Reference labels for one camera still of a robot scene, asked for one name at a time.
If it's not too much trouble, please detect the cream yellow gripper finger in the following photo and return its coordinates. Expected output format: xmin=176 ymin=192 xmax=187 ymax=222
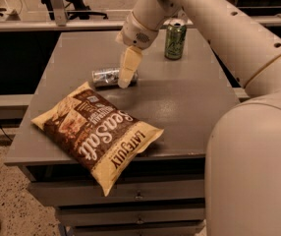
xmin=118 ymin=46 xmax=142 ymax=89

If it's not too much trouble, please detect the silver redbull can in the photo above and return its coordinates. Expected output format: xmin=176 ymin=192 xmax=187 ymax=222
xmin=91 ymin=68 xmax=139 ymax=89

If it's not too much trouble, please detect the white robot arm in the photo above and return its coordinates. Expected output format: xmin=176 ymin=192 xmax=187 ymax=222
xmin=119 ymin=0 xmax=281 ymax=236

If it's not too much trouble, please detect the green drink can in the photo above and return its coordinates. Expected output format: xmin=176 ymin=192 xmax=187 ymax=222
xmin=164 ymin=19 xmax=187 ymax=60

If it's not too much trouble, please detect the brown yellow chips bag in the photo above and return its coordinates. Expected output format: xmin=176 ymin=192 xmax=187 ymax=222
xmin=32 ymin=83 xmax=163 ymax=195

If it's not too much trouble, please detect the grey drawer cabinet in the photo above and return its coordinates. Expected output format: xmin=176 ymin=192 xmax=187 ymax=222
xmin=7 ymin=30 xmax=238 ymax=236

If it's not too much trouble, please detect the metal railing frame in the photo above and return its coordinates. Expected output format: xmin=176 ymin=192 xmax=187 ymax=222
xmin=0 ymin=0 xmax=281 ymax=32

